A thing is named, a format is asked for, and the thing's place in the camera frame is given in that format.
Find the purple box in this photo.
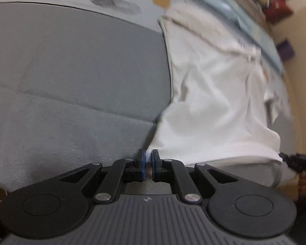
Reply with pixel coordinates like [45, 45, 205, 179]
[276, 39, 295, 62]

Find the grey mat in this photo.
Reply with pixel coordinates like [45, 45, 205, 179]
[0, 2, 299, 202]

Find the white small garment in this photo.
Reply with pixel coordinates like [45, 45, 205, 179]
[146, 6, 283, 167]

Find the red bag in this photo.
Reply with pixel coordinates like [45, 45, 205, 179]
[264, 0, 293, 24]

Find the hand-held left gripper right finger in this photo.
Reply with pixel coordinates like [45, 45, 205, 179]
[151, 148, 239, 205]

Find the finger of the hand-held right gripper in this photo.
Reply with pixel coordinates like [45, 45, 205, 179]
[279, 152, 299, 170]

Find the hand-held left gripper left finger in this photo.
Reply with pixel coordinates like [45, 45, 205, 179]
[57, 148, 146, 205]

